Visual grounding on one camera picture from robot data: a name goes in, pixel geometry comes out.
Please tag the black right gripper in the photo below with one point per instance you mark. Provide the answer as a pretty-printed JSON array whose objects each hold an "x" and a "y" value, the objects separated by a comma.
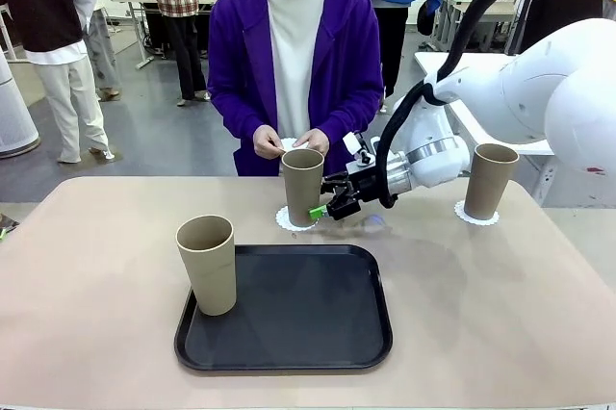
[{"x": 368, "y": 184}]

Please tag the tall beige cup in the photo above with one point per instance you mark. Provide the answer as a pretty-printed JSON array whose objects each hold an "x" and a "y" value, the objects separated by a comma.
[
  {"x": 209, "y": 275},
  {"x": 488, "y": 184},
  {"x": 302, "y": 188}
]

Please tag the white scalloped paper coaster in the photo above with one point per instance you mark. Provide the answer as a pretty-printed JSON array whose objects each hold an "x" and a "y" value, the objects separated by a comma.
[
  {"x": 281, "y": 220},
  {"x": 289, "y": 144},
  {"x": 462, "y": 215}
]

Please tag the purple-sleeved right forearm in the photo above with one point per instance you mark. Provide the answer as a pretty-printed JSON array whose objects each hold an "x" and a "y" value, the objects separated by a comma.
[{"x": 236, "y": 116}]

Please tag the purple-sleeved left forearm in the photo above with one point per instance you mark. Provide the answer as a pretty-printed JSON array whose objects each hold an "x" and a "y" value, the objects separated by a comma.
[{"x": 353, "y": 114}]

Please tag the person's left hand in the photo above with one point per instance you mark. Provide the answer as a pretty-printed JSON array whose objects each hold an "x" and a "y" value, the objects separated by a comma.
[{"x": 317, "y": 139}]

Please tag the person's right hand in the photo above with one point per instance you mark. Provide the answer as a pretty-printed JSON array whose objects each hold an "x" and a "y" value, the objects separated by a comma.
[{"x": 264, "y": 140}]

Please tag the white cylindrical air purifier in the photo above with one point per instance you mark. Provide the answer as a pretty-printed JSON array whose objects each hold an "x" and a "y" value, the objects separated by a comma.
[{"x": 14, "y": 116}]

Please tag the black plastic tray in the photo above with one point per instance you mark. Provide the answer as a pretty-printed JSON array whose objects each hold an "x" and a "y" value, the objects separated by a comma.
[{"x": 308, "y": 314}]

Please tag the person in purple hoodie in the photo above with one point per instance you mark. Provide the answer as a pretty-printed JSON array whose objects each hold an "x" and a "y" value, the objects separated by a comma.
[{"x": 298, "y": 44}]

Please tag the black hanging bag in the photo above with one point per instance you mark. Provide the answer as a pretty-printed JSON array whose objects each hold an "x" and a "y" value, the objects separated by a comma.
[{"x": 424, "y": 17}]

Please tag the person in grey trousers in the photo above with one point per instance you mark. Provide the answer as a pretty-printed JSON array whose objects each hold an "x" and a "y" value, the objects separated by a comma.
[{"x": 103, "y": 44}]

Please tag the white background workbench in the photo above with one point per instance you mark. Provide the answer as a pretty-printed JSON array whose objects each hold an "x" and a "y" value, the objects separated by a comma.
[{"x": 452, "y": 10}]

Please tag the person in dark coat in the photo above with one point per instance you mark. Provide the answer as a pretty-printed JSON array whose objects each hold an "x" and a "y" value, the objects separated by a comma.
[{"x": 563, "y": 10}]

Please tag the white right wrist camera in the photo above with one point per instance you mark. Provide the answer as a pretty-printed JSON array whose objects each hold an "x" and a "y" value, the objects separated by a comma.
[{"x": 353, "y": 143}]

